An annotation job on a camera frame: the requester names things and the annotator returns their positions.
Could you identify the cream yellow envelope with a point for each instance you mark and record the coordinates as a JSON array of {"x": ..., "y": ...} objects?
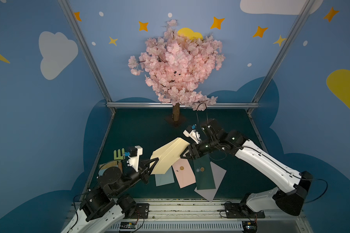
[{"x": 167, "y": 155}]

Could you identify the green garden fork wooden handle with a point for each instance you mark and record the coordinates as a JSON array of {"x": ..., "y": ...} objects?
[{"x": 119, "y": 155}]

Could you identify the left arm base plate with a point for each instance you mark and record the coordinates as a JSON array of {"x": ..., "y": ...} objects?
[{"x": 138, "y": 211}]

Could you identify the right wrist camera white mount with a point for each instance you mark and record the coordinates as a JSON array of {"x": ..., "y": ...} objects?
[{"x": 191, "y": 132}]

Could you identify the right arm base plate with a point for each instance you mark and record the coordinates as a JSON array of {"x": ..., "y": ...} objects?
[{"x": 237, "y": 210}]

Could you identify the pink envelope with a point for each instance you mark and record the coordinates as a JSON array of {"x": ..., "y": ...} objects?
[{"x": 184, "y": 173}]

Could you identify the dark green envelope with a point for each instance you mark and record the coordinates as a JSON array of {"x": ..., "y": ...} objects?
[{"x": 203, "y": 173}]

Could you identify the aluminium rail front frame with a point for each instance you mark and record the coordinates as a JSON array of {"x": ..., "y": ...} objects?
[{"x": 200, "y": 216}]

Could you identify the light teal envelope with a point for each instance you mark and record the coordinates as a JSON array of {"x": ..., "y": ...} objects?
[{"x": 164, "y": 179}]

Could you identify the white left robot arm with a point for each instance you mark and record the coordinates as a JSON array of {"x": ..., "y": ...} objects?
[{"x": 107, "y": 203}]

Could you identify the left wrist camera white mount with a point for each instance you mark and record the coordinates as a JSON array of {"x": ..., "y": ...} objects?
[{"x": 133, "y": 154}]

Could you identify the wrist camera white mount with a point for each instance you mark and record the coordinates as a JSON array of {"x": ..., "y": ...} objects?
[
  {"x": 133, "y": 154},
  {"x": 191, "y": 132}
]

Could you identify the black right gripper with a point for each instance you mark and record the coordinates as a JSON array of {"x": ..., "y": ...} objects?
[{"x": 195, "y": 150}]

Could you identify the lavender envelope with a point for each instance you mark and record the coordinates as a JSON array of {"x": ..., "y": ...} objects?
[{"x": 218, "y": 175}]

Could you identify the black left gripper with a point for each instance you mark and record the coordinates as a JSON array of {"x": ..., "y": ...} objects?
[{"x": 145, "y": 170}]

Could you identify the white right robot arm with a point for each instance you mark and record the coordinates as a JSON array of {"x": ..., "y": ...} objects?
[{"x": 292, "y": 186}]

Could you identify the pink blossom artificial tree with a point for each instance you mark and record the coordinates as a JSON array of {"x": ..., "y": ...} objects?
[{"x": 176, "y": 64}]

